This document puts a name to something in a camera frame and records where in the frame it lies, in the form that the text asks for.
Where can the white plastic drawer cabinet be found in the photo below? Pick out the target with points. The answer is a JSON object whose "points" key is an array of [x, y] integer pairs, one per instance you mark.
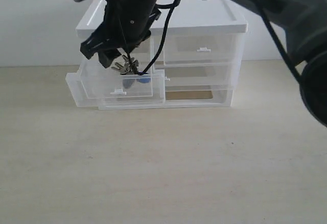
{"points": [[212, 17]]}

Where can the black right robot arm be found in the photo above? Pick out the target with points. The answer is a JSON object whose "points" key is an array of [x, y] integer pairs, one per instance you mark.
{"points": [[297, 27]]}

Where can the key bunch with blue tag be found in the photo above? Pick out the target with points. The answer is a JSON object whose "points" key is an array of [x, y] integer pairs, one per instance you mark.
{"points": [[127, 69]]}

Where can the clear bottom wide drawer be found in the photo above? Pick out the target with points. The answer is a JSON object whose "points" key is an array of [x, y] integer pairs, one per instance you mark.
{"points": [[175, 99]]}

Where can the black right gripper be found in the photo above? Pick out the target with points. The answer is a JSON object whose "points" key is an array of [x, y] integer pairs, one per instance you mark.
{"points": [[126, 26]]}

